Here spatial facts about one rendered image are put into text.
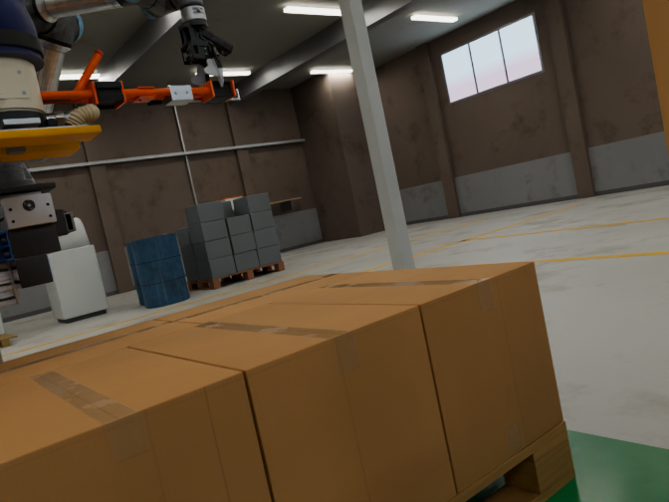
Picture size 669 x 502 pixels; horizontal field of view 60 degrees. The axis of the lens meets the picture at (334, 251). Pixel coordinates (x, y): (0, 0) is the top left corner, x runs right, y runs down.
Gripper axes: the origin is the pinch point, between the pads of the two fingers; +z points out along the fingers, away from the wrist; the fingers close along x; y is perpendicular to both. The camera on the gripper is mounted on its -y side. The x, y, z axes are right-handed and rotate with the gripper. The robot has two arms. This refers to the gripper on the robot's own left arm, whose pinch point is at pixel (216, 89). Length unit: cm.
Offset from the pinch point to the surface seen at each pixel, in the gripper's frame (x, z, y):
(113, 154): -1027, -159, -346
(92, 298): -680, 93, -140
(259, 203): -597, 11, -387
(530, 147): -487, 6, -969
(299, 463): 79, 85, 48
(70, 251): -680, 24, -127
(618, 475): 91, 121, -31
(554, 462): 82, 114, -19
